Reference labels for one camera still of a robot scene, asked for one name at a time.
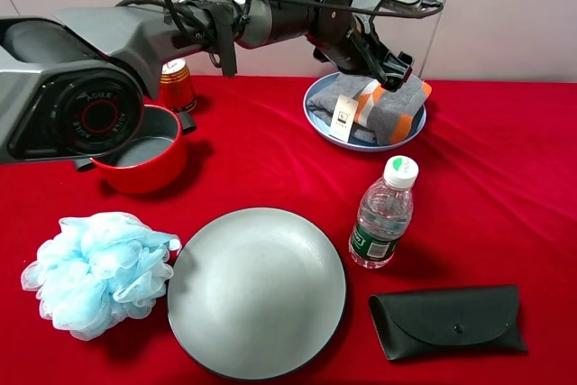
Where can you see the light blue plate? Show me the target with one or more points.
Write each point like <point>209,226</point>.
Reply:
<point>354,144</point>

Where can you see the grey plate with dark rim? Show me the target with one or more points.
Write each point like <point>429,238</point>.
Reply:
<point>256,294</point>

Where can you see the black glasses case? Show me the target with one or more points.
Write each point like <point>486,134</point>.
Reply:
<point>433,321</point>

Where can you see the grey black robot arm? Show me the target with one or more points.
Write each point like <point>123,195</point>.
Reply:
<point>75,86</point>

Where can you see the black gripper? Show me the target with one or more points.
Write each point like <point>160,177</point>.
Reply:
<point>342,42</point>

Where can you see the light blue bath pouf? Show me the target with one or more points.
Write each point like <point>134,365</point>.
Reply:
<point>98,271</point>

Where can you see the red pot with black handles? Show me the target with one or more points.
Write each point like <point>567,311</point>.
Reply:
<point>152,159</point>

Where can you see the grey orange towel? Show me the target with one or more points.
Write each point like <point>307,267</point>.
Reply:
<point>382,117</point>

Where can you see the red tablecloth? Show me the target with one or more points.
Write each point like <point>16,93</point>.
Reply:
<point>495,203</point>

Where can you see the gold drink can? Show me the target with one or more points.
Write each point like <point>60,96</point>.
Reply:
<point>176,90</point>

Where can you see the clear water bottle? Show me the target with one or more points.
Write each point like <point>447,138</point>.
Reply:
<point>384,214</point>

